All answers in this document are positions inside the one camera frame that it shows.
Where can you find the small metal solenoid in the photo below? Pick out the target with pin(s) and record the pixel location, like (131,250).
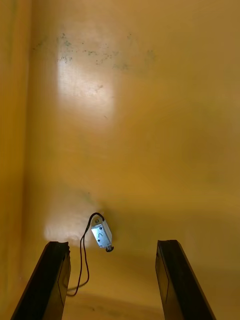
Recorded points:
(101,235)

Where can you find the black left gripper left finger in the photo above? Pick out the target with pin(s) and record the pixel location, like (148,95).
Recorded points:
(45,287)

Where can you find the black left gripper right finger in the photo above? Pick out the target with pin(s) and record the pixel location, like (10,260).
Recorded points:
(180,287)

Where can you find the yellow-orange plastic bin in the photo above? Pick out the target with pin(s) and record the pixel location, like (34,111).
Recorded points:
(150,125)

